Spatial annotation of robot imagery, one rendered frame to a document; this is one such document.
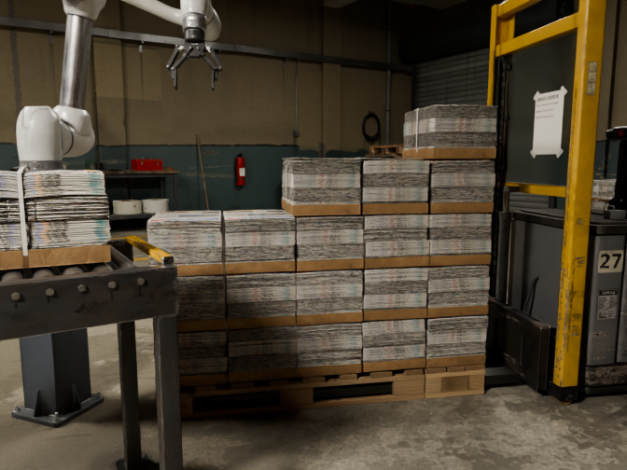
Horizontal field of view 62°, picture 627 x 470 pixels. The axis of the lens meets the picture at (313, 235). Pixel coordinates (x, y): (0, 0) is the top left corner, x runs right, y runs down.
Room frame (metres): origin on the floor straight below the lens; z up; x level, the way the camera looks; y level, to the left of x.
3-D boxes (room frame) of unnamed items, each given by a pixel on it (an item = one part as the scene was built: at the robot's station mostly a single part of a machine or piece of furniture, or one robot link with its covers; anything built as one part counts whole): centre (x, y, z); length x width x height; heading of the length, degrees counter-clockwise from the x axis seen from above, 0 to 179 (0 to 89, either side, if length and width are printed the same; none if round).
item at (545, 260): (2.57, -1.40, 0.40); 0.69 x 0.55 x 0.80; 10
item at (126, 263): (1.45, 0.55, 0.77); 0.47 x 0.05 x 0.05; 31
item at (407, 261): (2.29, 0.10, 0.40); 1.16 x 0.38 x 0.51; 100
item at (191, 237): (2.29, 0.11, 0.42); 1.17 x 0.39 x 0.83; 100
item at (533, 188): (2.51, -1.08, 0.92); 0.57 x 0.01 x 0.05; 10
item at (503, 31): (2.82, -0.98, 0.97); 0.09 x 0.09 x 1.75; 10
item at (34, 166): (2.10, 1.10, 1.03); 0.22 x 0.18 x 0.06; 158
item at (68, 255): (1.39, 0.64, 0.83); 0.29 x 0.16 x 0.04; 25
